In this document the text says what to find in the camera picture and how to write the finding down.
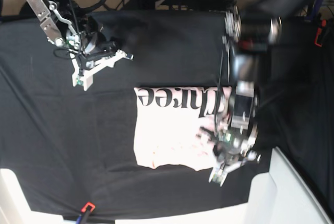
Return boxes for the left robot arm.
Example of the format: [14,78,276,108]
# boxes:
[212,0,333,167]

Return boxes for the red blue clamp front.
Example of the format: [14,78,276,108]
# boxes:
[76,202,96,224]

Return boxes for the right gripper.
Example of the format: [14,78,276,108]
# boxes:
[78,32,117,64]

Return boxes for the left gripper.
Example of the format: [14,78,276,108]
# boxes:
[200,126,255,164]

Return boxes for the pink T-shirt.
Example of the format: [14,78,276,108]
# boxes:
[133,87,231,171]

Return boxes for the white panel left front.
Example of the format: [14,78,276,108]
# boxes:
[1,169,64,223]

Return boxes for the black table cloth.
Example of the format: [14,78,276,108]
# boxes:
[0,9,334,221]

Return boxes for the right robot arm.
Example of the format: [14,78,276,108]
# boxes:
[26,0,120,62]

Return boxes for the white panel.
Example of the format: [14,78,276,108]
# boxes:
[243,148,333,223]
[1,169,64,223]

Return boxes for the white panel right front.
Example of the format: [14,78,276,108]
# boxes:
[243,148,333,223]

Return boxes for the blue clamp handle right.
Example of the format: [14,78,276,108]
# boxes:
[304,0,323,21]

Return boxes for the red clamp right side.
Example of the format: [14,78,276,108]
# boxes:
[314,20,327,47]

